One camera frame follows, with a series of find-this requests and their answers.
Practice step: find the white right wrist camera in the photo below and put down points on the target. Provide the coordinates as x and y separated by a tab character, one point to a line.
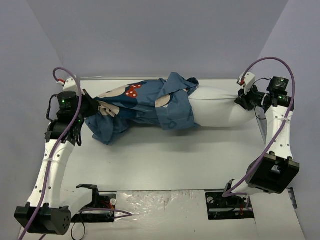
246	81

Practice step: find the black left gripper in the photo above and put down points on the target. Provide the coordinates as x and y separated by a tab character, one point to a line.
88	103

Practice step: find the blue letter print pillowcase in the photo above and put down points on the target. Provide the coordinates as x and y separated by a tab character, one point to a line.
162	102

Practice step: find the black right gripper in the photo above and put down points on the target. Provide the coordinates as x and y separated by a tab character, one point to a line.
244	99

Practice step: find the white pillow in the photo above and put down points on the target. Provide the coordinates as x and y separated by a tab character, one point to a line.
216	108

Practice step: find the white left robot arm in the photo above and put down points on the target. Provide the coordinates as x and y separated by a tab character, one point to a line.
45	212

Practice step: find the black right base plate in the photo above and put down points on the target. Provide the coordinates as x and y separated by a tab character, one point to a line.
227	208

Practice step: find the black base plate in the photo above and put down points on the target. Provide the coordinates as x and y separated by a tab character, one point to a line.
227	208
99	200

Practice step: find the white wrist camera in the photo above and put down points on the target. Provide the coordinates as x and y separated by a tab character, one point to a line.
68	85
246	81

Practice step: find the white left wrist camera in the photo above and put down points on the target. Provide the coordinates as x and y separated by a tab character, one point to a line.
68	85

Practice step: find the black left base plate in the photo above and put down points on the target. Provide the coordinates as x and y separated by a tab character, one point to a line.
99	200

